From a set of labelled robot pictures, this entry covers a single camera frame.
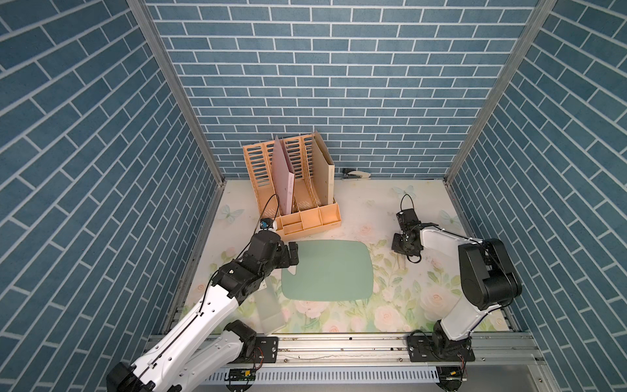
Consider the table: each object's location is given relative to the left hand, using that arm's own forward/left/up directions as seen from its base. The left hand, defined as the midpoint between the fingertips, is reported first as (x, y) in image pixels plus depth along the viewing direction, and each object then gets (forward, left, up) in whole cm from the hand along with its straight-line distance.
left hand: (292, 248), depth 77 cm
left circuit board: (-32, +14, -20) cm, 41 cm away
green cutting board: (+1, -13, -18) cm, 22 cm away
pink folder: (+22, +4, +10) cm, 24 cm away
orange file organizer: (+21, -4, -10) cm, 23 cm away
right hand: (+10, -41, -17) cm, 46 cm away
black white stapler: (+53, -26, -17) cm, 61 cm away
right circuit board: (-32, -47, -18) cm, 60 cm away
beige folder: (+27, -10, +8) cm, 30 cm away
